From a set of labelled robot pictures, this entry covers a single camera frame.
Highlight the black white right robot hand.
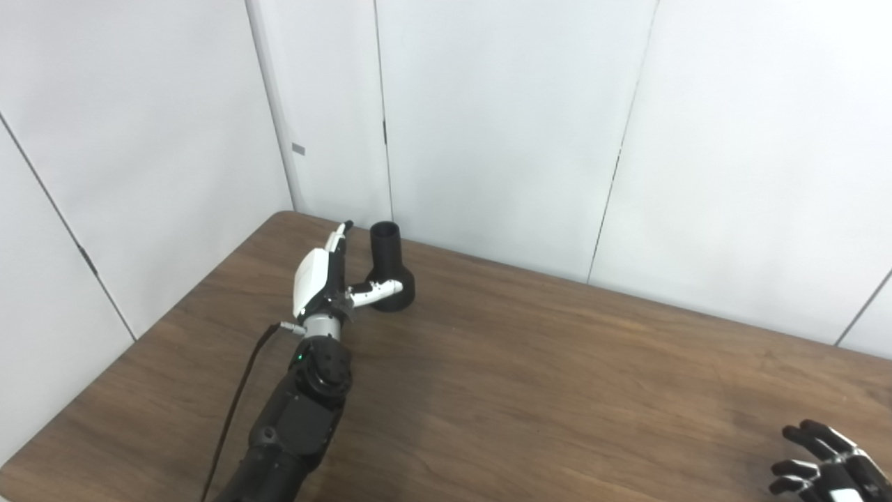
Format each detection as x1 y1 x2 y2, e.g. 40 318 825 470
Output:
769 419 892 502

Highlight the black flared nozzle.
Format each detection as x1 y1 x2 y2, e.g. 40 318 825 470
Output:
369 221 417 312

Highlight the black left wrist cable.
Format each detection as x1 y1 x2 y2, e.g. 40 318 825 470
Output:
201 322 307 502

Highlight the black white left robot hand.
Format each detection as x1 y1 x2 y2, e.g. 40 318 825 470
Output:
291 220 404 328

